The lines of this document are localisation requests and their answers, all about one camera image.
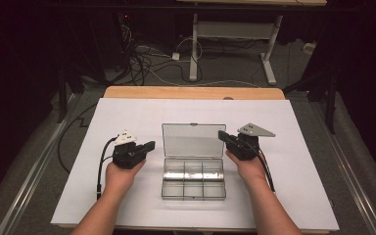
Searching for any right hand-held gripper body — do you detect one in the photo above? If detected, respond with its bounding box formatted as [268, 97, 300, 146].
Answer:
[225, 122, 276, 162]

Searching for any white metal desk frame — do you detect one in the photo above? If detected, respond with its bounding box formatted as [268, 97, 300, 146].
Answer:
[175, 0, 328, 86]

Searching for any person's left hand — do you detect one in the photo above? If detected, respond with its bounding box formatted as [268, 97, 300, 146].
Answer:
[105, 158, 147, 194]

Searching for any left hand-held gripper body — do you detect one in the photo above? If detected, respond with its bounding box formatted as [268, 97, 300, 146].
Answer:
[112, 130, 148, 170]

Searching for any tangle of floor cables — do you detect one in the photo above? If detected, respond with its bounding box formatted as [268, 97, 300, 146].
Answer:
[118, 23, 205, 87]

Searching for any white paper sheet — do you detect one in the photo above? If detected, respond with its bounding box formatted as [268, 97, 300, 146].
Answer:
[50, 97, 341, 232]

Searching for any black metal stand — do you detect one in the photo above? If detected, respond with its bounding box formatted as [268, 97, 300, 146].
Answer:
[56, 62, 86, 124]
[283, 69, 339, 135]

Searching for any metal floor rail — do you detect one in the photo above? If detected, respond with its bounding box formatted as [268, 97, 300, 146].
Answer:
[308, 100, 376, 235]
[0, 92, 83, 235]

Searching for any clear plastic compartment box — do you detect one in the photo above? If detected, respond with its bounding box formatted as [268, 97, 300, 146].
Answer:
[161, 122, 227, 202]

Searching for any thin black floor cable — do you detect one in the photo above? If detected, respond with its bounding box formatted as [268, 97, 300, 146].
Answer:
[56, 102, 100, 174]

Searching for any long white floor cable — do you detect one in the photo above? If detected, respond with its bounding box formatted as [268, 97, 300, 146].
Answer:
[143, 67, 262, 90]

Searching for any person's right hand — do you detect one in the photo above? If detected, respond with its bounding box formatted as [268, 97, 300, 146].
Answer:
[224, 150, 269, 189]

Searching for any right hand-held gripper black cable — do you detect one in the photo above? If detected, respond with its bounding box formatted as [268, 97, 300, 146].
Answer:
[254, 143, 276, 193]

